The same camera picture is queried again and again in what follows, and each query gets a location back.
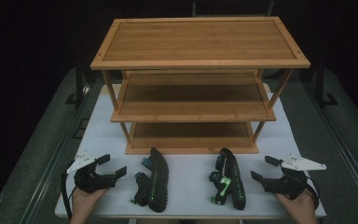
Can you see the black metal stand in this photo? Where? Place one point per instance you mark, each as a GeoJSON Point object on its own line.
{"type": "Point", "coordinates": [79, 81]}
{"type": "Point", "coordinates": [319, 84]}

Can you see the person's left hand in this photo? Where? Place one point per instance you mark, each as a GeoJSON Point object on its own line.
{"type": "Point", "coordinates": [84, 205]}

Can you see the black green sandal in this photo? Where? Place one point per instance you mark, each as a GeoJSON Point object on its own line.
{"type": "Point", "coordinates": [159, 183]}
{"type": "Point", "coordinates": [236, 183]}

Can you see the person's right hand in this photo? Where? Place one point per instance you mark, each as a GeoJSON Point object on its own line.
{"type": "Point", "coordinates": [301, 208]}

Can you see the three-tier wooden shoe rack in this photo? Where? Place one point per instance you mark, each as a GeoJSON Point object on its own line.
{"type": "Point", "coordinates": [199, 40]}

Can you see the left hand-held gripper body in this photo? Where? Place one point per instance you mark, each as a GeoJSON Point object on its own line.
{"type": "Point", "coordinates": [88, 182]}

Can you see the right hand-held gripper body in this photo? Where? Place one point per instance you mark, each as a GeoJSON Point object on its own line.
{"type": "Point", "coordinates": [289, 183]}

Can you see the dark rectangular floor socket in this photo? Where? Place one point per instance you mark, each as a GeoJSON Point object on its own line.
{"type": "Point", "coordinates": [80, 128]}

